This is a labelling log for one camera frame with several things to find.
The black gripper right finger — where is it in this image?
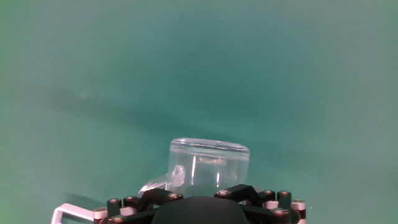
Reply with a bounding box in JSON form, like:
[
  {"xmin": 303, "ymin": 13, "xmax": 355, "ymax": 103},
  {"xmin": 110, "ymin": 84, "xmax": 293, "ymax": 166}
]
[{"xmin": 214, "ymin": 184, "xmax": 307, "ymax": 224}]

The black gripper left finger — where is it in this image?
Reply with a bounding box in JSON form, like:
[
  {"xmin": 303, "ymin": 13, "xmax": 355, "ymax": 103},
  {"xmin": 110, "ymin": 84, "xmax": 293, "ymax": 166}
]
[{"xmin": 93, "ymin": 187, "xmax": 184, "ymax": 224}]

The clear glass cup with handle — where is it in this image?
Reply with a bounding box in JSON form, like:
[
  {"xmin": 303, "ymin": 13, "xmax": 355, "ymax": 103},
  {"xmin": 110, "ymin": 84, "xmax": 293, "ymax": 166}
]
[{"xmin": 138, "ymin": 138, "xmax": 251, "ymax": 199}]

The green table mat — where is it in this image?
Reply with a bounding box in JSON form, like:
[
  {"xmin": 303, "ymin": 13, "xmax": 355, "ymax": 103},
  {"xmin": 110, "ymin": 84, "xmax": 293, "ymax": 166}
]
[{"xmin": 0, "ymin": 0, "xmax": 398, "ymax": 224}]

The white wire cup rack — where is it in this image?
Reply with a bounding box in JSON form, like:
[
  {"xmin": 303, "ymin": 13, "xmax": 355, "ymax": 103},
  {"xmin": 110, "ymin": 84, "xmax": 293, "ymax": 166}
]
[{"xmin": 50, "ymin": 202, "xmax": 96, "ymax": 224}]

